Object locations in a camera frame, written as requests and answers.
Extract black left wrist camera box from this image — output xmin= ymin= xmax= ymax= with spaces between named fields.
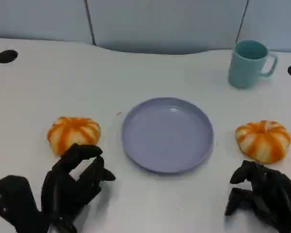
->
xmin=0 ymin=175 xmax=43 ymax=233

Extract grey blue partition panel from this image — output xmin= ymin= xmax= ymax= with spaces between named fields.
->
xmin=237 ymin=0 xmax=291 ymax=53
xmin=0 ymin=0 xmax=95 ymax=46
xmin=84 ymin=0 xmax=248 ymax=55

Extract pale green mug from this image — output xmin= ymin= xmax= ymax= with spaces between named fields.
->
xmin=227 ymin=40 xmax=279 ymax=89

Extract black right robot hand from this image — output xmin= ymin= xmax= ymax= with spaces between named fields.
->
xmin=224 ymin=160 xmax=291 ymax=233

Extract orange white toy bread roll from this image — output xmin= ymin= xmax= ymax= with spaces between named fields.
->
xmin=47 ymin=116 xmax=102 ymax=156
xmin=235 ymin=120 xmax=291 ymax=164

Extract lilac plate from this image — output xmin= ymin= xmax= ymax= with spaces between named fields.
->
xmin=121 ymin=97 xmax=214 ymax=174

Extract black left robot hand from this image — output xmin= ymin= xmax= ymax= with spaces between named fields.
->
xmin=41 ymin=143 xmax=116 ymax=233

